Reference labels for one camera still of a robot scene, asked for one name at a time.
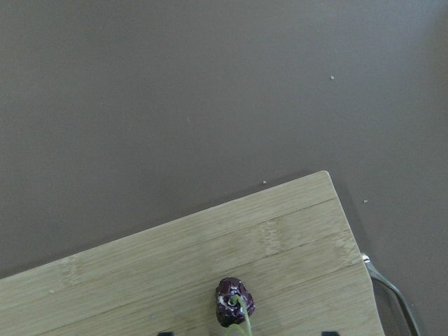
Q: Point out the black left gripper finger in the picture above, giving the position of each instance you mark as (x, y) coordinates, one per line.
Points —
(166, 334)

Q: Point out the bamboo cutting board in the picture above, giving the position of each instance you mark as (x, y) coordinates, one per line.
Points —
(291, 246)

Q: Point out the dark red cherry pair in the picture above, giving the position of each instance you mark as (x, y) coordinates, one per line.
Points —
(234, 306)

